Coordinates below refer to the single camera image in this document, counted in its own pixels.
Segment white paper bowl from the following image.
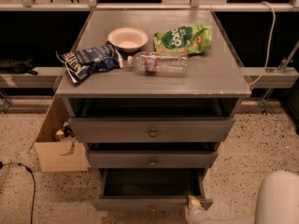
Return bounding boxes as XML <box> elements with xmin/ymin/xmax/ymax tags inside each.
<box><xmin>107</xmin><ymin>27</ymin><xmax>149</xmax><ymax>53</ymax></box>

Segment grey drawer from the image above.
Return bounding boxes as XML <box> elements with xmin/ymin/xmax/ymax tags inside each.
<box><xmin>87</xmin><ymin>150</ymin><xmax>218</xmax><ymax>168</ymax></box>
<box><xmin>69</xmin><ymin>118</ymin><xmax>235</xmax><ymax>143</ymax></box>
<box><xmin>93</xmin><ymin>168</ymin><xmax>213</xmax><ymax>211</ymax></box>

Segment black floor cable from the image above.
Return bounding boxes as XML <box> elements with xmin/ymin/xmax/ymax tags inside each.
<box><xmin>0</xmin><ymin>161</ymin><xmax>37</xmax><ymax>224</ymax></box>

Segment grey top drawer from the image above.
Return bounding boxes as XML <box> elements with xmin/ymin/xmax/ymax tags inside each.
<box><xmin>69</xmin><ymin>118</ymin><xmax>235</xmax><ymax>143</ymax></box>

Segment white hanging cable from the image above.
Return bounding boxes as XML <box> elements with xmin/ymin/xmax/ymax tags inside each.
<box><xmin>248</xmin><ymin>1</ymin><xmax>278</xmax><ymax>87</ymax></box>

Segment grey middle drawer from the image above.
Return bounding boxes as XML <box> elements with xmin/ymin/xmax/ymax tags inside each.
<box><xmin>87</xmin><ymin>150</ymin><xmax>218</xmax><ymax>168</ymax></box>

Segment items inside cardboard box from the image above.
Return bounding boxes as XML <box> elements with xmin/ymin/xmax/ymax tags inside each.
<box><xmin>55</xmin><ymin>121</ymin><xmax>75</xmax><ymax>141</ymax></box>

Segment grey wooden drawer cabinet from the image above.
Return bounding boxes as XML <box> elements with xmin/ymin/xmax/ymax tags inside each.
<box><xmin>55</xmin><ymin>8</ymin><xmax>252</xmax><ymax>212</ymax></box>

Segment cardboard box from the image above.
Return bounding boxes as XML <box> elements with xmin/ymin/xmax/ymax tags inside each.
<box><xmin>35</xmin><ymin>96</ymin><xmax>90</xmax><ymax>172</ymax></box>

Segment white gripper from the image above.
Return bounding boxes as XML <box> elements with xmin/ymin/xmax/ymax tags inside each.
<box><xmin>185</xmin><ymin>195</ymin><xmax>209</xmax><ymax>224</ymax></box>

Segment clear plastic water bottle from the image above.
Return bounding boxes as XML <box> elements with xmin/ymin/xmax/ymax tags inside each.
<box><xmin>127</xmin><ymin>51</ymin><xmax>188</xmax><ymax>77</ymax></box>

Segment blue chip bag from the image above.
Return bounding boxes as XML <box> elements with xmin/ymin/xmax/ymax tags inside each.
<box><xmin>56</xmin><ymin>44</ymin><xmax>123</xmax><ymax>84</ymax></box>

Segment green snack bag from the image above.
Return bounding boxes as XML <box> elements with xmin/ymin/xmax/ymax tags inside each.
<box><xmin>153</xmin><ymin>24</ymin><xmax>212</xmax><ymax>54</ymax></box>

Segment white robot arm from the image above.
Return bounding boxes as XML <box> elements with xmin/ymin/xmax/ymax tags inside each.
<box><xmin>185</xmin><ymin>171</ymin><xmax>299</xmax><ymax>224</ymax></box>

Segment black object on ledge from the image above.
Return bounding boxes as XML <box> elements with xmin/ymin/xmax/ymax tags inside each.
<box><xmin>0</xmin><ymin>59</ymin><xmax>37</xmax><ymax>76</ymax></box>

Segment grey bottom drawer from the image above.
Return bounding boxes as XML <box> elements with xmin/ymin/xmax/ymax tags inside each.
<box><xmin>93</xmin><ymin>168</ymin><xmax>213</xmax><ymax>211</ymax></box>

